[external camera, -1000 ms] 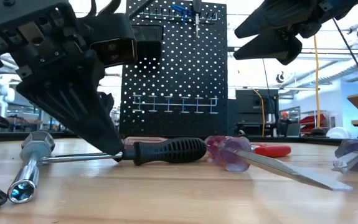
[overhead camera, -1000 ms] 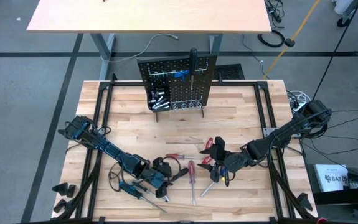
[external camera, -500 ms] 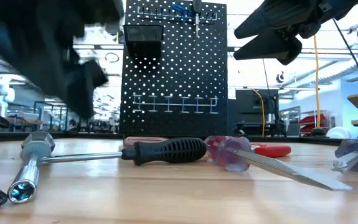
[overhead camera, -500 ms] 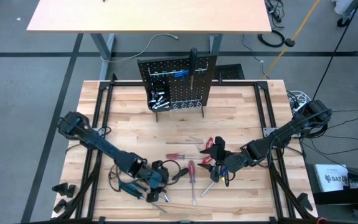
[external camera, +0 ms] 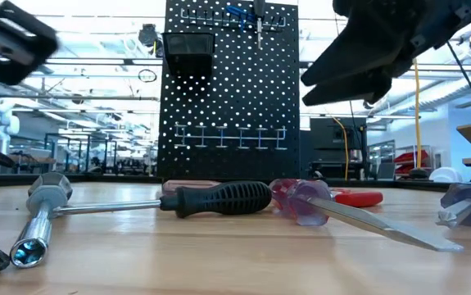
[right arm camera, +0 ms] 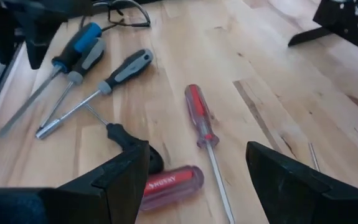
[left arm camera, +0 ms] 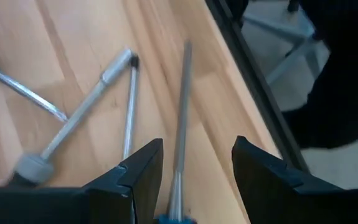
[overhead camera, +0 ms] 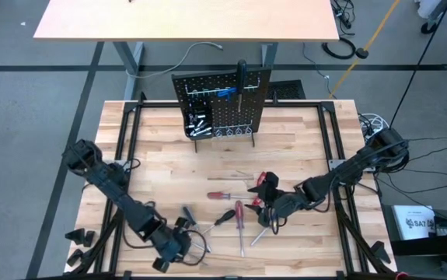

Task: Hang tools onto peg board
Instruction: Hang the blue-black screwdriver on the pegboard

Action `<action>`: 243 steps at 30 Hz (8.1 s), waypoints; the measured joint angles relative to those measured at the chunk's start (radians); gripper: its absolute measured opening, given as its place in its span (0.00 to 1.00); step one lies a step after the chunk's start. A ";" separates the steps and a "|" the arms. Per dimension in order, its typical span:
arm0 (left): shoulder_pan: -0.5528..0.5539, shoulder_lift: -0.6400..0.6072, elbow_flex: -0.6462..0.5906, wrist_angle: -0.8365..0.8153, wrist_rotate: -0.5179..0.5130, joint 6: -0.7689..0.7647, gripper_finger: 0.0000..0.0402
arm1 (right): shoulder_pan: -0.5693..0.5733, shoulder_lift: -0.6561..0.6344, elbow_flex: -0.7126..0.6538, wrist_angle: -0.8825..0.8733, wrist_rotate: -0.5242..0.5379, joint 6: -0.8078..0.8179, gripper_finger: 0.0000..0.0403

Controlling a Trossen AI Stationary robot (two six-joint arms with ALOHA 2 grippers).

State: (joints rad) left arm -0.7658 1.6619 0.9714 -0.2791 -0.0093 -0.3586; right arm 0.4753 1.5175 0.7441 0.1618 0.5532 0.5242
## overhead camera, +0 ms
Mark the light wooden desk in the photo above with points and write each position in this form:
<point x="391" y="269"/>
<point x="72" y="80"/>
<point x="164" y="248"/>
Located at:
<point x="188" y="19"/>

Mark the black peg board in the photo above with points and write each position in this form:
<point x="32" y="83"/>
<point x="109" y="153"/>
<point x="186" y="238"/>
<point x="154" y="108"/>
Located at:
<point x="223" y="116"/>

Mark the chrome loop tool rail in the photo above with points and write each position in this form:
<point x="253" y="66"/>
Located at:
<point x="232" y="132"/>

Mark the chrome prong tool rail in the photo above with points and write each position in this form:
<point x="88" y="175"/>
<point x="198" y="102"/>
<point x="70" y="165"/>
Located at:
<point x="200" y="93"/>

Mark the white round bin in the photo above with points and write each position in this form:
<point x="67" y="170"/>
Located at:
<point x="427" y="8"/>

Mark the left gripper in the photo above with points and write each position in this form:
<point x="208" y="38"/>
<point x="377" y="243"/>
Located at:
<point x="170" y="245"/>

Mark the slim red clear screwdriver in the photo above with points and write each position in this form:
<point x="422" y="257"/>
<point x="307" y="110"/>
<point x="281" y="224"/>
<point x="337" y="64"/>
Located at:
<point x="219" y="195"/>

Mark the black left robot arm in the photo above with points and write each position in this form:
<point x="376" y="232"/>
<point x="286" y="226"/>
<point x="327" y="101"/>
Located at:
<point x="110" y="186"/>

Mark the red stubby screwdriver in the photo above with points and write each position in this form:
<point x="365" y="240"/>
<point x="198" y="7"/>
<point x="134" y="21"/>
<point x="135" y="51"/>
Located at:
<point x="257" y="201"/>
<point x="261" y="178"/>

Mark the white printed box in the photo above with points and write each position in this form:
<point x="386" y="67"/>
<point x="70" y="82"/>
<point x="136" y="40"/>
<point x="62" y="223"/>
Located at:
<point x="413" y="221"/>

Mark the black aluminium table frame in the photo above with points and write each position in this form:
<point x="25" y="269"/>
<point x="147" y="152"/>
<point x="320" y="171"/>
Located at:
<point x="297" y="104"/>

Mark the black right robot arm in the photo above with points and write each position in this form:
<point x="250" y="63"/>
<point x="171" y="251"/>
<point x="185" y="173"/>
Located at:
<point x="359" y="163"/>

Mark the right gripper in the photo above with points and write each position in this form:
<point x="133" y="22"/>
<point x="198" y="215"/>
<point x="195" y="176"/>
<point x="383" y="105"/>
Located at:
<point x="289" y="204"/>

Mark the black plastic clamp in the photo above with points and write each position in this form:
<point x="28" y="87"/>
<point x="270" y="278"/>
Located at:
<point x="74" y="257"/>
<point x="380" y="252"/>
<point x="79" y="236"/>

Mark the chrome deep socket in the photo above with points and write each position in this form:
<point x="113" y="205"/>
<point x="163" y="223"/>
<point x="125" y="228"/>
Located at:
<point x="201" y="131"/>
<point x="199" y="123"/>
<point x="199" y="115"/>

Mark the black perforated panel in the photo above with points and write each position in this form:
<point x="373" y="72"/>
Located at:
<point x="289" y="90"/>

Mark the white power strip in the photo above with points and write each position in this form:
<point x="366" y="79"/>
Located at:
<point x="372" y="122"/>

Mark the large red clear screwdriver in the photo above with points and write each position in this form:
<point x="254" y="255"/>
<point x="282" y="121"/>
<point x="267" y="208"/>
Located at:
<point x="239" y="214"/>

